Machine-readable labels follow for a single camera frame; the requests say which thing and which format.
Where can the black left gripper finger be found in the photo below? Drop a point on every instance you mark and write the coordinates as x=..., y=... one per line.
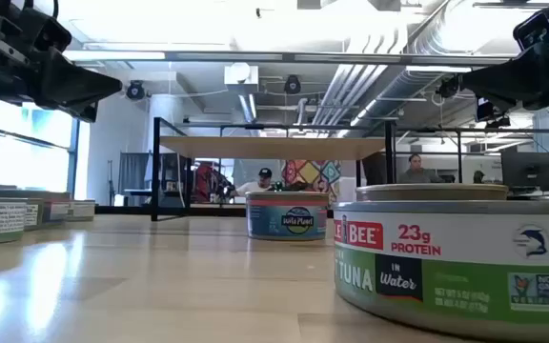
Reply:
x=74, y=86
x=86, y=113

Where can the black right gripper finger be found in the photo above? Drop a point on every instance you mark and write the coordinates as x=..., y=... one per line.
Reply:
x=484, y=110
x=503, y=81

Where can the gold-lidded Wild Planet can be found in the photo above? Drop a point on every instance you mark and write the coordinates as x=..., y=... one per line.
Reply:
x=57, y=210
x=287, y=219

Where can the wooden shelf black metal legs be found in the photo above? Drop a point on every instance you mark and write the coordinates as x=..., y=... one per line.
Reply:
x=274, y=147

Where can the black ceiling spotlight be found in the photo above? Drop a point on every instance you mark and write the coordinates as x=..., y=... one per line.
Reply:
x=499, y=122

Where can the person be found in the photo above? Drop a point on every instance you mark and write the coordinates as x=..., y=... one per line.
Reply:
x=478, y=177
x=417, y=172
x=255, y=186

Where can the large window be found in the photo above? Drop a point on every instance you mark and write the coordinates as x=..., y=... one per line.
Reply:
x=26, y=152

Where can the grey curtain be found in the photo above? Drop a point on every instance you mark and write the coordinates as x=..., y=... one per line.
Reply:
x=134, y=171

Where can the black computer monitor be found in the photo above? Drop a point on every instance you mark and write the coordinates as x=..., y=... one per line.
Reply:
x=529, y=171

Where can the red cart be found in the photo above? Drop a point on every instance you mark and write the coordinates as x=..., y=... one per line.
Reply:
x=205, y=183

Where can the white ceiling pipes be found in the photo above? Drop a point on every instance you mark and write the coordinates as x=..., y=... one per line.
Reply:
x=341, y=90

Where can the white ceiling box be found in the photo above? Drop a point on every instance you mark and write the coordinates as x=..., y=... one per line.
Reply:
x=241, y=76

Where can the grey overhead rig beam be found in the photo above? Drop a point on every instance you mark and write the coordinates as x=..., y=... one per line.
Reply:
x=255, y=57

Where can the colourful patchwork panel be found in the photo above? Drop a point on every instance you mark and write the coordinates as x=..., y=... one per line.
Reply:
x=312, y=174

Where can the black background workstation frame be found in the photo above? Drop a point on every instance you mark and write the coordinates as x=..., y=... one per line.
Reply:
x=494, y=129

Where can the black hanging camera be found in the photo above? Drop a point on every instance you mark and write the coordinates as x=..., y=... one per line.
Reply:
x=447, y=88

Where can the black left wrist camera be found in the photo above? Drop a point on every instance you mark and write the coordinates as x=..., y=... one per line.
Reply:
x=48, y=31

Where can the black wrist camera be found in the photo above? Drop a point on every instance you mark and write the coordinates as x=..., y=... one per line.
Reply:
x=536, y=29
x=48, y=31

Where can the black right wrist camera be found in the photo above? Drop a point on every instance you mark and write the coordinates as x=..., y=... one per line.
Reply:
x=536, y=29

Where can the black round ceiling camera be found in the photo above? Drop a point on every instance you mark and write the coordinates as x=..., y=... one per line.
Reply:
x=135, y=89
x=292, y=84

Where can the silver ventilation duct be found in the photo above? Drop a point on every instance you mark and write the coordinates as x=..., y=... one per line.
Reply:
x=398, y=81

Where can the black aluminium table frame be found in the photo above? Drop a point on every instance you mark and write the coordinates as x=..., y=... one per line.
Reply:
x=127, y=210

